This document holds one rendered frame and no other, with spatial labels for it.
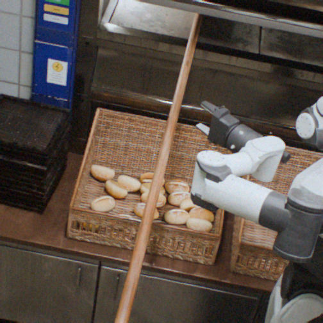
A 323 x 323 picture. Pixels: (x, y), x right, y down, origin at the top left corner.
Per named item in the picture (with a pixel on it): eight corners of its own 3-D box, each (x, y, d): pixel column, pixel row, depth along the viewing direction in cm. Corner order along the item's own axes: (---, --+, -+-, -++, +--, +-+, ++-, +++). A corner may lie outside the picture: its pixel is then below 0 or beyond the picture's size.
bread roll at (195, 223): (213, 220, 275) (211, 234, 273) (211, 224, 281) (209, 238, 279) (188, 215, 275) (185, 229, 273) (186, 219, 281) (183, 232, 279)
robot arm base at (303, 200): (282, 239, 186) (322, 257, 180) (257, 248, 176) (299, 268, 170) (298, 184, 182) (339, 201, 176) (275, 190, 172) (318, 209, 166)
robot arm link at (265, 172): (231, 165, 210) (261, 186, 205) (241, 134, 205) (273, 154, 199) (253, 155, 218) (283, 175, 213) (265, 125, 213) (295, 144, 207)
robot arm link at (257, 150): (265, 159, 212) (231, 166, 204) (275, 133, 207) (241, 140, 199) (280, 172, 208) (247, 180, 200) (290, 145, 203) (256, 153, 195)
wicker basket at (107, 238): (90, 159, 305) (95, 105, 288) (222, 184, 305) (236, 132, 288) (63, 239, 267) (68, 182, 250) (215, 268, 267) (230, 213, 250)
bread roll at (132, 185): (141, 180, 287) (136, 192, 285) (142, 186, 293) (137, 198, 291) (118, 172, 289) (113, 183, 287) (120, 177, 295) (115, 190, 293)
